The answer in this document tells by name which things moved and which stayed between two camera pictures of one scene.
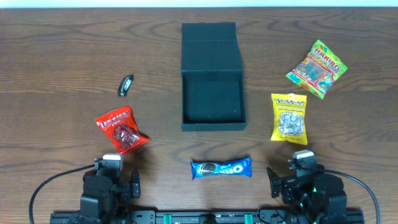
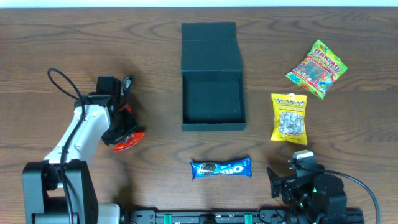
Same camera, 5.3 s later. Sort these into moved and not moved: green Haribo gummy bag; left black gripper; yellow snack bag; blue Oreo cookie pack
Moved: left black gripper
Not moved: yellow snack bag; blue Oreo cookie pack; green Haribo gummy bag
